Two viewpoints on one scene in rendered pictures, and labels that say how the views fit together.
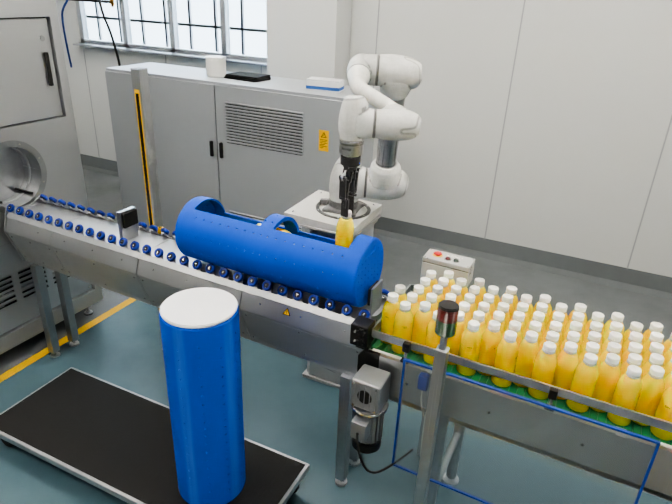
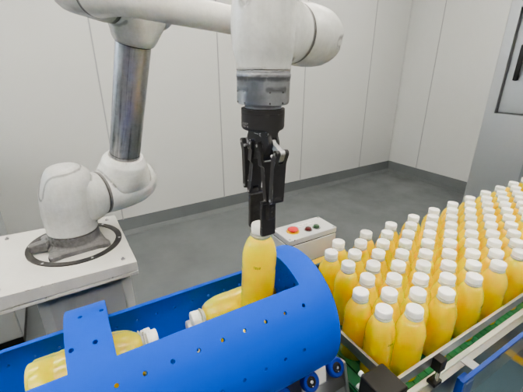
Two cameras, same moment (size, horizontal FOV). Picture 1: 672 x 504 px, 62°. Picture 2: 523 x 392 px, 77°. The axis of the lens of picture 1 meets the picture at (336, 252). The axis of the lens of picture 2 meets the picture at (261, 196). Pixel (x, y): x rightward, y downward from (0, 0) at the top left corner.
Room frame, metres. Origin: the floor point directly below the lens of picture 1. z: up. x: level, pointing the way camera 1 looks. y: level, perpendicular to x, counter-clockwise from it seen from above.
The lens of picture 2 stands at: (1.69, 0.45, 1.62)
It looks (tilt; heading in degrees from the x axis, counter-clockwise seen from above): 22 degrees down; 303
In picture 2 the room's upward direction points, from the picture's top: straight up
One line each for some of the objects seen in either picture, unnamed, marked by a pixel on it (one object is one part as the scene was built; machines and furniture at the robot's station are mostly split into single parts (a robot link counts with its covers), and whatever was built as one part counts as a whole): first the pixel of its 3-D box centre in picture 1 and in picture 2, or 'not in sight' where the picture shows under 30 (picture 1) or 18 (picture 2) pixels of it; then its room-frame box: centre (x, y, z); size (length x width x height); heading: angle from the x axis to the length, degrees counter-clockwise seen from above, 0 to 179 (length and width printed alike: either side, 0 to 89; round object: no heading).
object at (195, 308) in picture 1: (199, 306); not in sight; (1.75, 0.49, 1.03); 0.28 x 0.28 x 0.01
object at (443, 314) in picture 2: (435, 338); (438, 324); (1.67, -0.37, 0.99); 0.07 x 0.07 x 0.19
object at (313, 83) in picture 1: (325, 84); not in sight; (4.05, 0.13, 1.48); 0.24 x 0.12 x 0.08; 73
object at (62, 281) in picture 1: (66, 301); not in sight; (2.92, 1.63, 0.31); 0.06 x 0.06 x 0.63; 64
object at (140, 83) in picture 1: (155, 224); not in sight; (2.91, 1.03, 0.85); 0.06 x 0.06 x 1.70; 64
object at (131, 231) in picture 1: (128, 224); not in sight; (2.54, 1.03, 1.00); 0.10 x 0.04 x 0.15; 154
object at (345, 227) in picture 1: (344, 236); (258, 271); (2.01, -0.03, 1.22); 0.07 x 0.07 x 0.19
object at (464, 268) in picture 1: (447, 268); (303, 240); (2.12, -0.48, 1.05); 0.20 x 0.10 x 0.10; 64
